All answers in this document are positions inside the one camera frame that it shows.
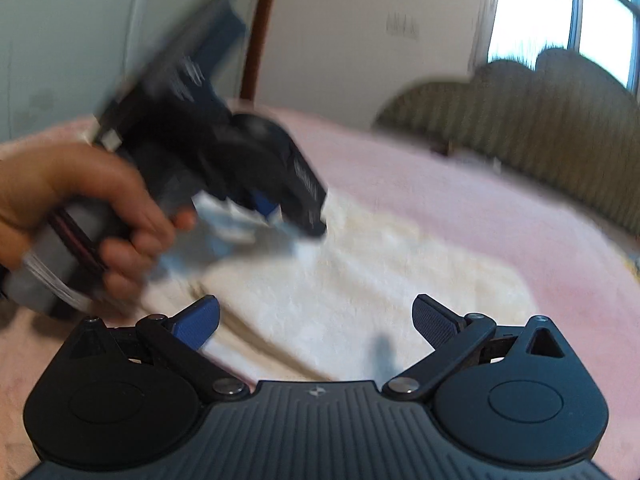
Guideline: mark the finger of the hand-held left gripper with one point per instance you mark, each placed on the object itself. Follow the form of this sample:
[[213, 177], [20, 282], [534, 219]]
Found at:
[[265, 205], [220, 35]]

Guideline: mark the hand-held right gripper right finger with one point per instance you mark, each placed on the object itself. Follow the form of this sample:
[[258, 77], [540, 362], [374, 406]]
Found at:
[[435, 322]]

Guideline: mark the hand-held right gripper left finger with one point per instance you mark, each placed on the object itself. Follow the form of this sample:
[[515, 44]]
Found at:
[[197, 322]]

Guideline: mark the cream white pants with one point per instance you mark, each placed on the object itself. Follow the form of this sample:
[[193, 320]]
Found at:
[[360, 285]]

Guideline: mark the person's left hand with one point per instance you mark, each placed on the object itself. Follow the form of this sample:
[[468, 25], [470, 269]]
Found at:
[[60, 180]]

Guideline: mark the pink blanket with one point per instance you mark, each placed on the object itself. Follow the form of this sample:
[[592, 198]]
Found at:
[[450, 185]]

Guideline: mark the frosted glass partition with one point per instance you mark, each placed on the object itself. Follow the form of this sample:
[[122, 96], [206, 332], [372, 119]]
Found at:
[[75, 35]]

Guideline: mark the yellow cloth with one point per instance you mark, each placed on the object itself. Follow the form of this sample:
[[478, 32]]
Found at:
[[632, 267]]

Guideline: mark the green padded headboard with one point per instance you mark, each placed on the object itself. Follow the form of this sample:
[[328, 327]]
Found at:
[[550, 135]]

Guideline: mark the window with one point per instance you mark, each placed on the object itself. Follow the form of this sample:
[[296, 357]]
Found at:
[[530, 20]]

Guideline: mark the brown wooden door frame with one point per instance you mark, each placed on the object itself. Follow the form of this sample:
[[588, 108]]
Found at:
[[260, 35]]

